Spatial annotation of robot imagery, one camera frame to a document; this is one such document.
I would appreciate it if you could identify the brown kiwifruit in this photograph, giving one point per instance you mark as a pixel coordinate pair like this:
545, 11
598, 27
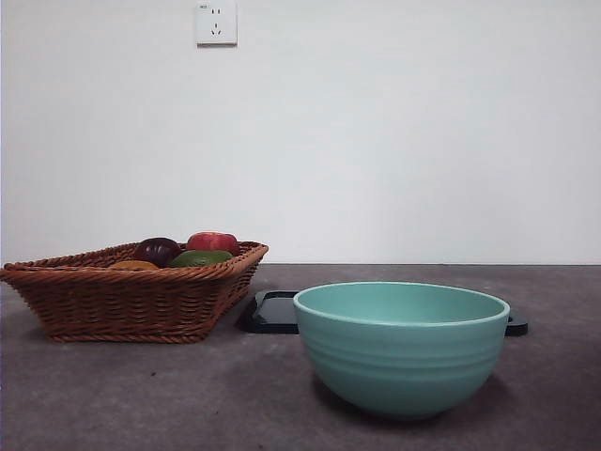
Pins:
134, 265

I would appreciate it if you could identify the teal ribbed bowl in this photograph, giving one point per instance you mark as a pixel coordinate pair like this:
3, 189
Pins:
399, 366

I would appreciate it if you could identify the red apple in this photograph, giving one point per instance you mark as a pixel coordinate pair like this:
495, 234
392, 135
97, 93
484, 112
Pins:
212, 242

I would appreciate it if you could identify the dark rectangular tray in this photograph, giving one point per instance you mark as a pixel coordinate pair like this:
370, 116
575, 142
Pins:
272, 315

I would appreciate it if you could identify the green avocado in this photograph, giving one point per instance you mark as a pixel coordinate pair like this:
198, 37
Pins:
200, 258

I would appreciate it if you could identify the dark purple plum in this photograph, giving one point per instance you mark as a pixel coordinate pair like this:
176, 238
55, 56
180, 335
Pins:
156, 250

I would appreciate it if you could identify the brown wicker basket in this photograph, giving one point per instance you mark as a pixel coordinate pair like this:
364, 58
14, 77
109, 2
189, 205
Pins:
117, 305

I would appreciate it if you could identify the white wall socket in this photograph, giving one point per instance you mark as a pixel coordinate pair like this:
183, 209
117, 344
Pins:
216, 37

